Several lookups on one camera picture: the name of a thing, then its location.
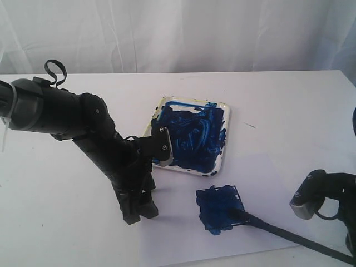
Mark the white paper with square outline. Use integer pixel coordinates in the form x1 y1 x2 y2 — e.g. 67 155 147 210
140 154 313 266

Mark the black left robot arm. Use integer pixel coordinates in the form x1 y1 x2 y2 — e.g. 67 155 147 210
1 77 159 225

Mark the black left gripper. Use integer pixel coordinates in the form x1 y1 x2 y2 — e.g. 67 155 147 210
111 136 159 225

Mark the white backdrop curtain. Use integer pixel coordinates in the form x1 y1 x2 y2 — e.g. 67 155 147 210
1 1 355 78

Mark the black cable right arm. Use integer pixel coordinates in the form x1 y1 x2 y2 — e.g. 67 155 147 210
314 194 344 221

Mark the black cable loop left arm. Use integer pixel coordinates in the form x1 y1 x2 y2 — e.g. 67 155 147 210
44 59 67 89

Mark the black paintbrush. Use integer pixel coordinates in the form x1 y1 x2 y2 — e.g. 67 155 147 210
228 209 355 266

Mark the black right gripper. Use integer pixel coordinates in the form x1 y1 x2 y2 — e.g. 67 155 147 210
338 174 355 250

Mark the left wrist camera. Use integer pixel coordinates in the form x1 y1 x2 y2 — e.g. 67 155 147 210
139 127 173 167

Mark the white paint tray blue paint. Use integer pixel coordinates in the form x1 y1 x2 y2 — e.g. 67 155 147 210
144 96 230 177

